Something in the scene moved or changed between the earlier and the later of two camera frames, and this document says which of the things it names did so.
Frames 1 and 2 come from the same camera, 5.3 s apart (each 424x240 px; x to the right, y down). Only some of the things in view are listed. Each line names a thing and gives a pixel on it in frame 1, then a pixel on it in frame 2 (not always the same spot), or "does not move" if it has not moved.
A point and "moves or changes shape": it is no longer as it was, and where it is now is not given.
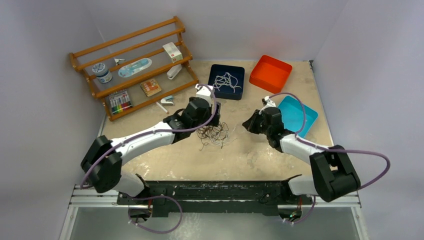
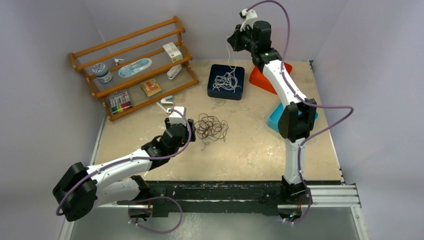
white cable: [226, 79] moves or changes shape
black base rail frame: [167, 198] does not move
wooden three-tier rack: [135, 70] does not move
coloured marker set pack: [120, 101] does not move
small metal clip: [117, 60] does not move
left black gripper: [214, 121] to [186, 134]
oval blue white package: [129, 69] does not move
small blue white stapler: [167, 101] does not move
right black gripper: [250, 125] to [235, 40]
